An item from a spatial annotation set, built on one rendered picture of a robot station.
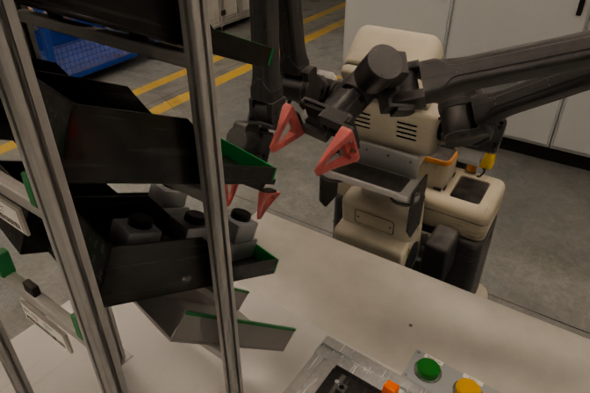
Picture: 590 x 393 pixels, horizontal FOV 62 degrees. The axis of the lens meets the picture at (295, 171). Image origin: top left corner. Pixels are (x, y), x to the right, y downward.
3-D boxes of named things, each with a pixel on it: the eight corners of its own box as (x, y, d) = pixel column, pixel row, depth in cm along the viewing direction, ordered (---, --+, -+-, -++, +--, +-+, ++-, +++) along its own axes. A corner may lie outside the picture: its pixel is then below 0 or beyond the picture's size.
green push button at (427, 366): (420, 360, 88) (421, 353, 87) (442, 371, 86) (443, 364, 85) (411, 376, 85) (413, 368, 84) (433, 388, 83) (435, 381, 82)
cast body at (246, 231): (232, 244, 78) (244, 203, 76) (253, 256, 76) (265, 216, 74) (194, 252, 71) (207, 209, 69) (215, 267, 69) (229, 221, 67)
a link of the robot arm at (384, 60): (410, 117, 84) (402, 71, 86) (445, 91, 74) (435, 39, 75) (345, 117, 81) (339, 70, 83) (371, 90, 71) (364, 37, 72)
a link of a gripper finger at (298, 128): (286, 146, 73) (325, 106, 76) (254, 131, 77) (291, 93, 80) (298, 175, 78) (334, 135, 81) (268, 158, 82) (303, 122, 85)
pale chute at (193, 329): (236, 310, 93) (248, 289, 93) (284, 352, 85) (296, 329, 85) (120, 289, 71) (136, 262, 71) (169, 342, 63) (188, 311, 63)
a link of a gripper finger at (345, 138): (321, 164, 69) (361, 120, 72) (285, 146, 73) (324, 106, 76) (332, 192, 74) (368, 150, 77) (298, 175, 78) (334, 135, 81)
